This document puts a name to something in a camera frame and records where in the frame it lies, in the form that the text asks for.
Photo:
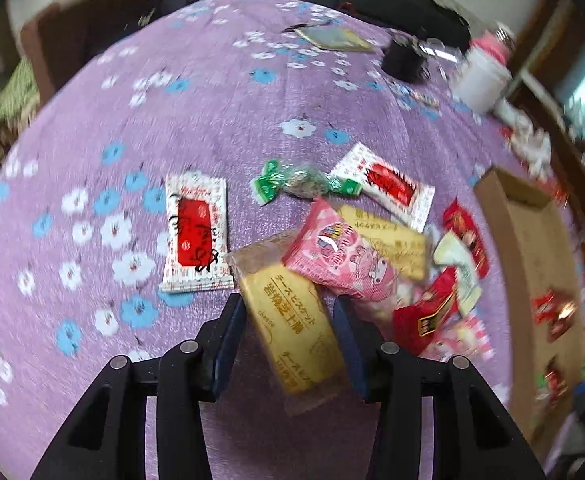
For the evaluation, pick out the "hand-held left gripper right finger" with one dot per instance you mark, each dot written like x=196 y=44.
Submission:
x=350 y=350

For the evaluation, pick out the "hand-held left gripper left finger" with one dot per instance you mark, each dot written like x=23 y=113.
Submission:
x=225 y=350

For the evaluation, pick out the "yellow biscuit packet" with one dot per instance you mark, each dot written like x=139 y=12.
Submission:
x=397 y=245
x=287 y=320

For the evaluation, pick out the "cardboard box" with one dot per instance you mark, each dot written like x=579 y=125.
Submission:
x=532 y=250

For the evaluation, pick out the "red packet with black label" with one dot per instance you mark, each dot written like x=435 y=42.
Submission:
x=425 y=315

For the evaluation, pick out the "pink cartoon snack packet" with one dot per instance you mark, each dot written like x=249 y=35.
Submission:
x=337 y=255

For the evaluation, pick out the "pale pink snack packet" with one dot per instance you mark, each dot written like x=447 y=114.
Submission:
x=460 y=337

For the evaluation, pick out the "white and red snack packet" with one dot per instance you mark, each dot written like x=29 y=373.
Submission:
x=387 y=185
x=195 y=232

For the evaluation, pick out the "cream snack packet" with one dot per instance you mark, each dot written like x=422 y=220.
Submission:
x=460 y=270

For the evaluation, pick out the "green wrapped candy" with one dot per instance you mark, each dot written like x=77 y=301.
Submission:
x=302 y=180

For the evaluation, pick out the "purple floral tablecloth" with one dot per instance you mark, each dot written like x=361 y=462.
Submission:
x=172 y=125

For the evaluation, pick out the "small white sachet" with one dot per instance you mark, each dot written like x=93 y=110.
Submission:
x=420 y=99

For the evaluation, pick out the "crumpled white tissue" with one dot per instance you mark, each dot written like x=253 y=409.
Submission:
x=525 y=135

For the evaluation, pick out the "black cup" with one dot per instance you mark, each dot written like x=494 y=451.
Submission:
x=402 y=60

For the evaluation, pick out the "white canister with pink lid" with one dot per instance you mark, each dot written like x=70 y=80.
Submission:
x=480 y=77

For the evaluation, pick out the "yellow-green notebook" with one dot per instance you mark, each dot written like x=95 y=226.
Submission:
x=335 y=39

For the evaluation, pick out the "wooden chair with green cushion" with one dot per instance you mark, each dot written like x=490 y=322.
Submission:
x=10 y=100

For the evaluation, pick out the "pink thermos bottle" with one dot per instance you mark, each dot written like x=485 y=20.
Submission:
x=503 y=36

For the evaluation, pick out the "brown armchair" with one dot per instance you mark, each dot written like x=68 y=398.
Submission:
x=72 y=35

